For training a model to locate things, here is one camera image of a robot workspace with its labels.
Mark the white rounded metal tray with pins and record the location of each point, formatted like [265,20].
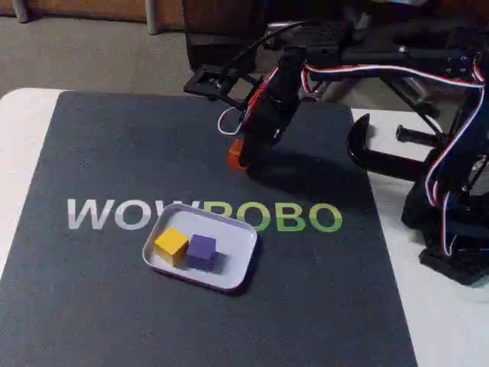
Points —
[237,244]

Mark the black camera box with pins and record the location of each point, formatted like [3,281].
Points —
[198,86]

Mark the dark bag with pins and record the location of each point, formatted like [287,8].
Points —
[214,23]

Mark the yellow cube block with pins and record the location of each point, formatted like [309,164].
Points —
[171,245]

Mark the orange cube block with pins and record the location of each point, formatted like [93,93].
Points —
[234,153]

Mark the purple cube block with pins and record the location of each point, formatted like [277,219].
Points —
[201,250]

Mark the brown wooden panel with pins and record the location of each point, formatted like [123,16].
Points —
[88,7]

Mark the black table clamp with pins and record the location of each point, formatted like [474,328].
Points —
[382,158]

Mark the grey metal leg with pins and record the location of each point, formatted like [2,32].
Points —
[21,9]
[152,15]

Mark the dark mat with logo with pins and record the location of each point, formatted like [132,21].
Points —
[153,313]

